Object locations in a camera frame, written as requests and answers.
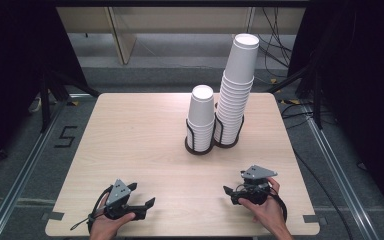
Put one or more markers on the person's left hand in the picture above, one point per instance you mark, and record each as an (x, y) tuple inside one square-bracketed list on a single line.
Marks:
[(108, 228)]

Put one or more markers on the short stack of paper cups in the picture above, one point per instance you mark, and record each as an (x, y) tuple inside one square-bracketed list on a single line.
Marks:
[(201, 111)]

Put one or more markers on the black metal stand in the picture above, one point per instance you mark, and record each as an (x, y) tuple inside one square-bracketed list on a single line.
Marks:
[(317, 100), (45, 100)]

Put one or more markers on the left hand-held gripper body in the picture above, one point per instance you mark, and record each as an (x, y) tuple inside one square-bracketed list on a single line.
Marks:
[(117, 193)]

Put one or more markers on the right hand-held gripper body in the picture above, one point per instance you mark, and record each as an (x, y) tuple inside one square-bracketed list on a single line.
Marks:
[(256, 172)]

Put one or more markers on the tall stack of paper cups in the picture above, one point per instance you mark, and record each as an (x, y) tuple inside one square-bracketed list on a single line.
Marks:
[(241, 66)]

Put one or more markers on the person's right hand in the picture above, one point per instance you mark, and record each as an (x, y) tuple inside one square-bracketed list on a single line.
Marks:
[(270, 211)]

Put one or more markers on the beige wooden cabinet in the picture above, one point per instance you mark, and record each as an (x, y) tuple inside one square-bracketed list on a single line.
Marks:
[(180, 20)]

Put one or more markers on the metal floor rail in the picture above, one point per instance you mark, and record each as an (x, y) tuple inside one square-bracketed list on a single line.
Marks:
[(340, 166), (20, 186)]

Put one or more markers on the black curtain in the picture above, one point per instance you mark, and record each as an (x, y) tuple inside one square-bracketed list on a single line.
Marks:
[(363, 83), (10, 66)]

